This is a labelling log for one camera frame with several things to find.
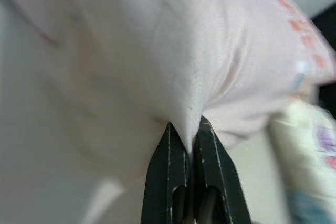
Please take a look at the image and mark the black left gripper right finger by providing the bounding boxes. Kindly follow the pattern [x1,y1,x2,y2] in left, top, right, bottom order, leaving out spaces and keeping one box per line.
[193,115,253,224]

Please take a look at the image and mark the cream cartoon blanket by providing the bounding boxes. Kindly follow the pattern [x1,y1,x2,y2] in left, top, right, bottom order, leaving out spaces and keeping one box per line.
[270,100,336,224]

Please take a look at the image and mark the pink patterned pillow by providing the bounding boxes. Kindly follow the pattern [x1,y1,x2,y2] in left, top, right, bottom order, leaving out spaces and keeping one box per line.
[0,0,336,151]

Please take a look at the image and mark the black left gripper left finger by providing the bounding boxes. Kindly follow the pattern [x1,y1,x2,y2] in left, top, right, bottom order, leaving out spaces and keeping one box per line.
[140,123,194,224]

